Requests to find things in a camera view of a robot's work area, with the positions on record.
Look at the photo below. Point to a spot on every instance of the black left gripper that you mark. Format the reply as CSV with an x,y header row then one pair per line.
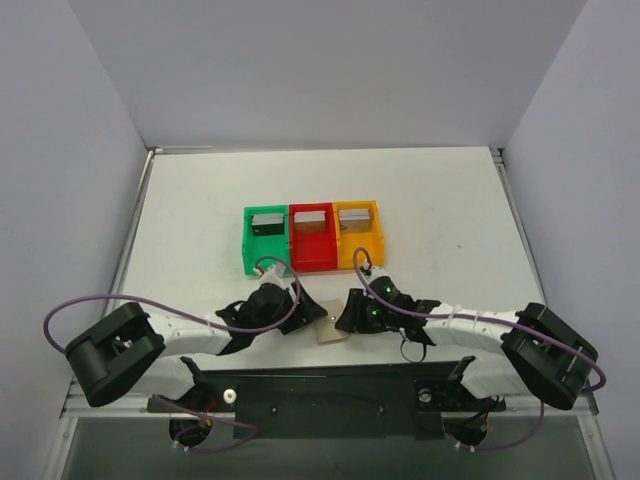
x,y
298,308

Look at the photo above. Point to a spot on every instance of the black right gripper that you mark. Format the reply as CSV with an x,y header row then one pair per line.
x,y
355,310

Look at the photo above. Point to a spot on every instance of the beige leather card holder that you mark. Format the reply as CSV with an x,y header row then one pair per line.
x,y
325,327

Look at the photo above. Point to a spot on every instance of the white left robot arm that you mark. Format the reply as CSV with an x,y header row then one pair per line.
x,y
132,350

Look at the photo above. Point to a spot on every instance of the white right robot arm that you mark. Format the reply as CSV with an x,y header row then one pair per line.
x,y
532,351

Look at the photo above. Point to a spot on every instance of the cards in green bin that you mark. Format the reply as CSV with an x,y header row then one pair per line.
x,y
267,224

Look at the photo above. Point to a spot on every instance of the red plastic bin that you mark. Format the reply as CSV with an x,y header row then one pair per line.
x,y
313,252

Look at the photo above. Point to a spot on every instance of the green plastic bin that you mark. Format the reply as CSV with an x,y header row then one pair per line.
x,y
254,248

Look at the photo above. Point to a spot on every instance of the yellow plastic bin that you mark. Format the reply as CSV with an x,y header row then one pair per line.
x,y
373,241

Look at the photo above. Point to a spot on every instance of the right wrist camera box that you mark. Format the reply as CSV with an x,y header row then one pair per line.
x,y
373,273

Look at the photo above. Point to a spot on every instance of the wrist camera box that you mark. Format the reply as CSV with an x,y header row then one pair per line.
x,y
274,274
373,273

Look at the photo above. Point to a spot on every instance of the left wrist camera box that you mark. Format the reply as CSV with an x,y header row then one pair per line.
x,y
274,274

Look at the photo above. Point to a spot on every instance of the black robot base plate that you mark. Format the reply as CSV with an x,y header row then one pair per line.
x,y
424,400

